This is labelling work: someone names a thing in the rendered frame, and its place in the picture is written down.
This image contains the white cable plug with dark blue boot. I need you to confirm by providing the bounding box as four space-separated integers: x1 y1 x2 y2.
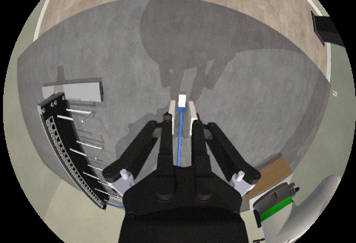
178 94 186 113

